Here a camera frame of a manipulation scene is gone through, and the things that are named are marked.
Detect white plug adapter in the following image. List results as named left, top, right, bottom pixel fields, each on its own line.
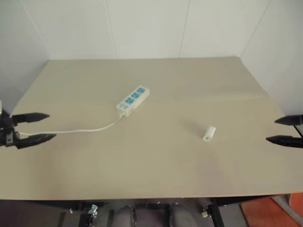
left=202, top=126, right=217, bottom=143

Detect white power strip blue sockets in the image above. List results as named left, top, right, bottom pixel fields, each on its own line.
left=115, top=86, right=151, bottom=117

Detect white power strip cable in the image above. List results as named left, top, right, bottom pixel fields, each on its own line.
left=18, top=113, right=125, bottom=137

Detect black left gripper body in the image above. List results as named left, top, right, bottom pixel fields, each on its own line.
left=0, top=110, right=21, bottom=149

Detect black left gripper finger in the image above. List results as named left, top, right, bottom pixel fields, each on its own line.
left=11, top=113, right=51, bottom=126
left=15, top=133, right=57, bottom=150

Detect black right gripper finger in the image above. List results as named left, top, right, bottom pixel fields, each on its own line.
left=274, top=114, right=303, bottom=126
left=265, top=135, right=303, bottom=150

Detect black table frame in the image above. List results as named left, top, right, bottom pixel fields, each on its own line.
left=59, top=192, right=291, bottom=227

